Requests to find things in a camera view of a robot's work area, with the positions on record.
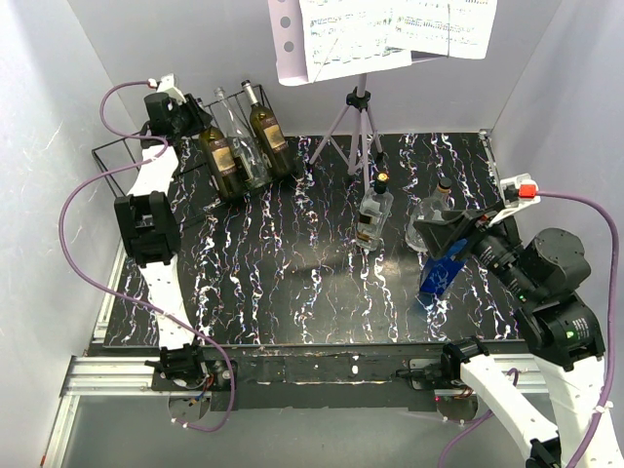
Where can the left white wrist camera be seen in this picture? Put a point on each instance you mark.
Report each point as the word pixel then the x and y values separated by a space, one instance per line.
pixel 167 84

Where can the aluminium frame rail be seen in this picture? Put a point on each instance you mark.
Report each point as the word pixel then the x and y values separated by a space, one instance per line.
pixel 117 376

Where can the tall clear empty bottle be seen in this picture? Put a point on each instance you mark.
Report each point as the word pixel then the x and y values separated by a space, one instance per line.
pixel 254 172

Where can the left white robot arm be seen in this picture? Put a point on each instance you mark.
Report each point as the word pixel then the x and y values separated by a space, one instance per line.
pixel 151 235

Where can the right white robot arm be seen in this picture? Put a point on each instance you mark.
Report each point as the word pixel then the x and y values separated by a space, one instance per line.
pixel 560 331

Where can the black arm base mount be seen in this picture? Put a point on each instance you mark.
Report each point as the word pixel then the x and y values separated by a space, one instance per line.
pixel 341 376

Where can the dark green wine bottle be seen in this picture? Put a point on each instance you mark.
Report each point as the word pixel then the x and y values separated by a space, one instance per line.
pixel 269 133

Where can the small clear glass bottle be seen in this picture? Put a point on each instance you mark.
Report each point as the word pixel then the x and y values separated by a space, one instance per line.
pixel 429 208

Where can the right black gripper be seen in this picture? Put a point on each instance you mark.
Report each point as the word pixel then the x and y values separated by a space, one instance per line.
pixel 438 235

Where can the right sheet music page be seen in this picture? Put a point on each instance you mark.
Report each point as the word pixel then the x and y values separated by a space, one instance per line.
pixel 454 29

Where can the blue square bottle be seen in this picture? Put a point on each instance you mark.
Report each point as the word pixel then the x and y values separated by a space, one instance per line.
pixel 438 274

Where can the lilac music stand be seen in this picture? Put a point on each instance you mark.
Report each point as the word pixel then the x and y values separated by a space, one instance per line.
pixel 353 133

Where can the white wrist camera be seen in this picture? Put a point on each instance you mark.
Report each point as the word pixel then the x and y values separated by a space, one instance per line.
pixel 519 192
pixel 167 84

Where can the sheet music page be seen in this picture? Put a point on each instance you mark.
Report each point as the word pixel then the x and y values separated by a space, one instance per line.
pixel 454 29
pixel 346 38

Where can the clear bottle black cap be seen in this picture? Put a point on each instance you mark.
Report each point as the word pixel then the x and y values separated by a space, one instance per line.
pixel 373 212

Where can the green wine bottle silver neck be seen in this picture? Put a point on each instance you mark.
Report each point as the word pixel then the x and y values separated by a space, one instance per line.
pixel 221 164

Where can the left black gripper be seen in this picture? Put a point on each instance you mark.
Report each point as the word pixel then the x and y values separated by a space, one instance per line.
pixel 201 118

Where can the left sheet music page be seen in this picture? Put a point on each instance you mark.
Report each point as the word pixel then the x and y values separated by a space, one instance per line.
pixel 346 38

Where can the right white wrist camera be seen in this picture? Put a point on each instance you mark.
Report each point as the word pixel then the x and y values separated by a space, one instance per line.
pixel 519 192

